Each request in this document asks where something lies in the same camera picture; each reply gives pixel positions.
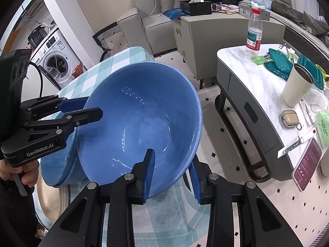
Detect large beige plate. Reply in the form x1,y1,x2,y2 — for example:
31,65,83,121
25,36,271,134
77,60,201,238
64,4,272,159
36,176,70,222

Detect large blue bowl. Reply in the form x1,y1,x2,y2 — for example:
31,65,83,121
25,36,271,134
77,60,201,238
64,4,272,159
77,61,202,197

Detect person's hand on trigger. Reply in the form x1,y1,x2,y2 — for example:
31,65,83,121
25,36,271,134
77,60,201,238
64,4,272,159
0,160,39,187

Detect white washing machine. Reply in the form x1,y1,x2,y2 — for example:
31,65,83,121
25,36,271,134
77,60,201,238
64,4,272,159
31,27,87,90

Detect smartphone with maroon screen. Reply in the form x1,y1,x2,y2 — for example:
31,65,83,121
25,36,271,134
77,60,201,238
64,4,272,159
292,138,322,192

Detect teal white checked tablecloth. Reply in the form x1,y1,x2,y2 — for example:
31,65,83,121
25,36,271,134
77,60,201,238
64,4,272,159
32,46,211,247

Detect beige earbuds case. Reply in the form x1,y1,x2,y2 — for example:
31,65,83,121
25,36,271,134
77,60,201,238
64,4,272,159
281,110,302,130

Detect beige sofa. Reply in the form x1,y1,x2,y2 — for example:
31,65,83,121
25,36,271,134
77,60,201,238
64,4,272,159
117,0,319,55

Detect green wipes pack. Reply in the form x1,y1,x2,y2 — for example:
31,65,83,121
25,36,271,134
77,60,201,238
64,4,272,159
316,111,329,148

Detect marble top coffee table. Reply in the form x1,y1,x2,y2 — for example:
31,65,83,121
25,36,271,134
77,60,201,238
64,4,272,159
214,43,329,183

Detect cream travel mug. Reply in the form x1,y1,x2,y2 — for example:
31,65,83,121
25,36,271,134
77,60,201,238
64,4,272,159
282,64,314,108

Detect black tray box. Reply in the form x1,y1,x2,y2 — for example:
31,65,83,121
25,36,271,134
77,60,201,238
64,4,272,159
180,1,212,16

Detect teal container lids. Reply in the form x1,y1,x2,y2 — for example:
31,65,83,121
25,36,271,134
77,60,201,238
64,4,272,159
264,49,324,90

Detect plastic water bottle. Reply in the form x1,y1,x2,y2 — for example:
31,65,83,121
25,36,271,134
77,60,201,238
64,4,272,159
246,8,263,55

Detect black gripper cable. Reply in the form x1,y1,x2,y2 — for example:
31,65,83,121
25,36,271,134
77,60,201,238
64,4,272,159
29,61,45,100

